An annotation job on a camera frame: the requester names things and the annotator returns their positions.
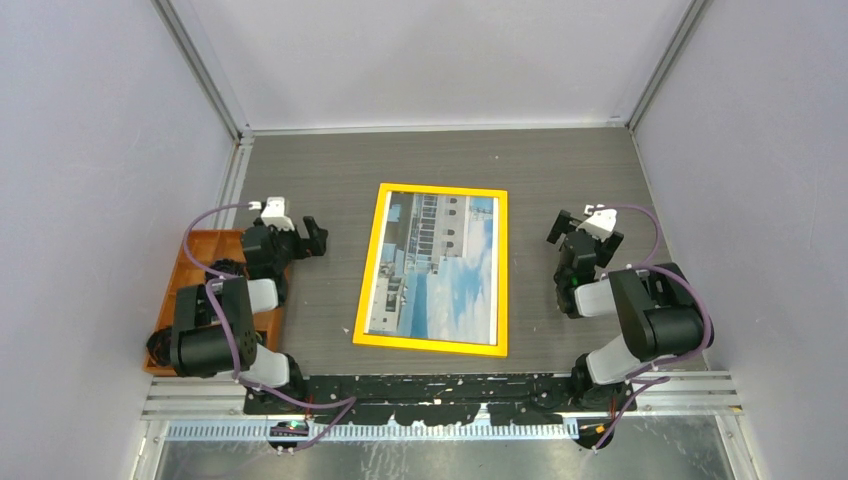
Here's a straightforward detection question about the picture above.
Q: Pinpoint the black coil in tray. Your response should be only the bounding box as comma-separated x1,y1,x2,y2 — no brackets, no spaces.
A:
209,258,247,277

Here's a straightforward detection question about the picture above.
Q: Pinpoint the aluminium front rail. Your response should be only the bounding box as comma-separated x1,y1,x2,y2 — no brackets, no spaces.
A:
142,371,742,443

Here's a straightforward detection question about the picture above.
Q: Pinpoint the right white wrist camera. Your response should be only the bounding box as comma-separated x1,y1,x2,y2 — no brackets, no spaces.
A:
577,205,617,242

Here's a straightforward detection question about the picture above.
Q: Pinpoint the orange compartment tray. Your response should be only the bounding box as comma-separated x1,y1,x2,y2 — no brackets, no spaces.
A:
143,229,286,378

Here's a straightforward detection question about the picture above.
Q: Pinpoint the yellow wooden picture frame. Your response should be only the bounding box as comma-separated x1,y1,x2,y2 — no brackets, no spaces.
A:
351,182,510,359

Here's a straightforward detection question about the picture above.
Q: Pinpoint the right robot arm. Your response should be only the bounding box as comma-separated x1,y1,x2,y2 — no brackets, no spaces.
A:
547,205,714,411

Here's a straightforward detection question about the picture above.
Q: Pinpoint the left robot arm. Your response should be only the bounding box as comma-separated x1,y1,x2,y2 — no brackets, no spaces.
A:
168,216,329,414

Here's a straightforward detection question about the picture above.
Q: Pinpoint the black coil outside tray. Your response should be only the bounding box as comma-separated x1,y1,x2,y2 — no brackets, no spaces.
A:
146,326,172,368

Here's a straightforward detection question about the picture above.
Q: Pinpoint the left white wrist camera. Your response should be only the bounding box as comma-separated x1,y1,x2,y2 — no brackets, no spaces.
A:
260,196,295,232

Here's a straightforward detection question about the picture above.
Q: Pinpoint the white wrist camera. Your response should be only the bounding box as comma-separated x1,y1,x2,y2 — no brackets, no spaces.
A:
260,196,295,232
577,205,617,242

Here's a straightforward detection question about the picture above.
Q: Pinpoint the building photo print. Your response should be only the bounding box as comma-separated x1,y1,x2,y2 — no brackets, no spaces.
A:
365,191,499,346

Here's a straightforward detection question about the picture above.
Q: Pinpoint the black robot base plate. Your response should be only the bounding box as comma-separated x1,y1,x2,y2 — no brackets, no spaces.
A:
243,374,637,428

